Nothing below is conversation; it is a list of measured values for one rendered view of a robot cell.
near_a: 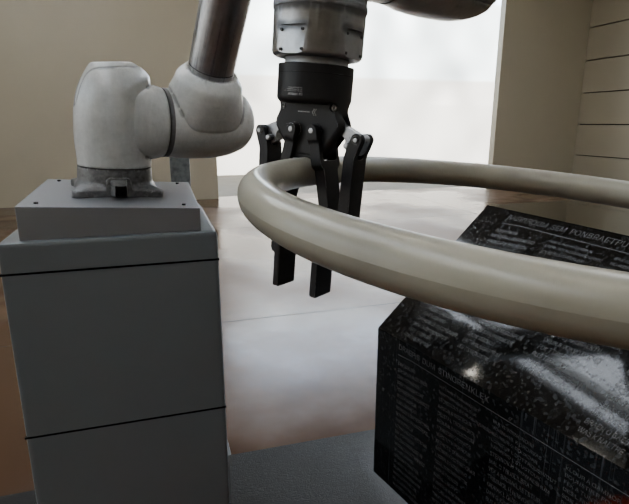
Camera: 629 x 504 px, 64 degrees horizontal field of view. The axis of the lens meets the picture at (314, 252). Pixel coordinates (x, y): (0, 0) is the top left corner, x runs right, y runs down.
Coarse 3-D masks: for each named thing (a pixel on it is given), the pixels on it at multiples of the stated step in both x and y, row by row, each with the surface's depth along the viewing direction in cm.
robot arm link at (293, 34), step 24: (288, 0) 46; (312, 0) 45; (336, 0) 45; (360, 0) 46; (288, 24) 46; (312, 24) 45; (336, 24) 46; (360, 24) 47; (288, 48) 47; (312, 48) 46; (336, 48) 46; (360, 48) 49
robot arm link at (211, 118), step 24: (216, 0) 99; (240, 0) 100; (216, 24) 102; (240, 24) 104; (192, 48) 107; (216, 48) 105; (192, 72) 109; (216, 72) 108; (168, 96) 110; (192, 96) 109; (216, 96) 109; (240, 96) 115; (192, 120) 111; (216, 120) 113; (240, 120) 117; (192, 144) 114; (216, 144) 117; (240, 144) 122
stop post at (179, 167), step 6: (174, 162) 209; (180, 162) 210; (186, 162) 210; (174, 168) 210; (180, 168) 210; (186, 168) 211; (174, 174) 210; (180, 174) 211; (186, 174) 211; (174, 180) 211; (180, 180) 211; (186, 180) 212
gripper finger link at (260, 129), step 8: (256, 128) 55; (264, 128) 54; (264, 136) 54; (264, 144) 54; (280, 144) 56; (264, 152) 55; (272, 152) 55; (280, 152) 56; (264, 160) 55; (272, 160) 55
